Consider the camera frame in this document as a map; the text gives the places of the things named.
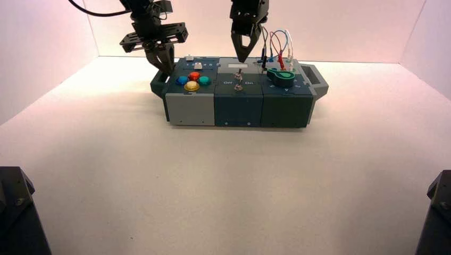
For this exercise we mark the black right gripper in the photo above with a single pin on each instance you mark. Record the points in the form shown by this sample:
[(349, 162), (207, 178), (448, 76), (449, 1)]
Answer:
[(248, 15)]

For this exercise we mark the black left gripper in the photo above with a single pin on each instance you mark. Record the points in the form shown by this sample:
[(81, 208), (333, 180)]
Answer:
[(155, 33)]

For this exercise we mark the metal toggle switch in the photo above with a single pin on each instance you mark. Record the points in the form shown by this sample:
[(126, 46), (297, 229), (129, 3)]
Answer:
[(239, 75), (238, 87)]

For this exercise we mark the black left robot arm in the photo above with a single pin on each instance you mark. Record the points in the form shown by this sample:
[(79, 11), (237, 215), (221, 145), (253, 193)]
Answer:
[(135, 6)]

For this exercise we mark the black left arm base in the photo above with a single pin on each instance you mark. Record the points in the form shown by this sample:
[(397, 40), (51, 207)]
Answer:
[(17, 218)]

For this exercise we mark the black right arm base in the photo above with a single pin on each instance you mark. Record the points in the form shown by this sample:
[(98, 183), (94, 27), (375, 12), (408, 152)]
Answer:
[(438, 218)]

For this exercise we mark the small white square button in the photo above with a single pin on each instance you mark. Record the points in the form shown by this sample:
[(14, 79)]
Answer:
[(190, 57)]

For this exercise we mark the blue round push button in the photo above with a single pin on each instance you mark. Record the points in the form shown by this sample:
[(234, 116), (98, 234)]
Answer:
[(182, 81)]

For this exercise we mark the white slider key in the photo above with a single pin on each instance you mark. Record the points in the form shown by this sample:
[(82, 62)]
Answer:
[(198, 65)]

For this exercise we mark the red round push button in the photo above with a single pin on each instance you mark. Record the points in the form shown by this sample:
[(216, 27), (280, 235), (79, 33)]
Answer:
[(194, 76)]

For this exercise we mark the yellow round push button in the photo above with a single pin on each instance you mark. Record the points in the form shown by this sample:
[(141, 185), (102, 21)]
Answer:
[(192, 86)]

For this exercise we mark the green round push button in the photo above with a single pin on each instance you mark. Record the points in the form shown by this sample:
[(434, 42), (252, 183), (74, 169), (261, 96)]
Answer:
[(204, 81)]

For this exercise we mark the green rotary knob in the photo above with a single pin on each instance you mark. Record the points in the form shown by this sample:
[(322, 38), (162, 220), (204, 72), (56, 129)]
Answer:
[(280, 79)]

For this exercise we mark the grey-green modular task box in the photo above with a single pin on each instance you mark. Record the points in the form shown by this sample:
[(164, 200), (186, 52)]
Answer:
[(237, 105)]

